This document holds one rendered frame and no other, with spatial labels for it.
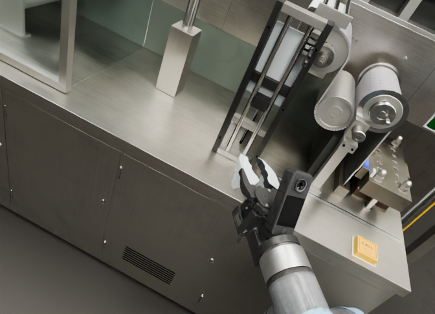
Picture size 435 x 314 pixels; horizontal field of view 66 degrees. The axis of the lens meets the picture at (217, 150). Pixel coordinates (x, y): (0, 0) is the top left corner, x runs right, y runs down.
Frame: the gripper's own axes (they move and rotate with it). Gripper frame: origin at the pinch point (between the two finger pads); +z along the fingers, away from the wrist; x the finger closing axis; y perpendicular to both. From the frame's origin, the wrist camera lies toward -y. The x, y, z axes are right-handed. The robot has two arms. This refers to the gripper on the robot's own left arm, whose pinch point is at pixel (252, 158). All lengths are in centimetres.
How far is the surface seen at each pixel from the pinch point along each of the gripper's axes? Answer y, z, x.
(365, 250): 24, -3, 56
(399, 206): 15, 11, 74
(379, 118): -7, 25, 52
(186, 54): 14, 69, 2
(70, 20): 12, 60, -38
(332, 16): -24, 40, 25
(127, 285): 123, 35, 12
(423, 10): -37, 60, 73
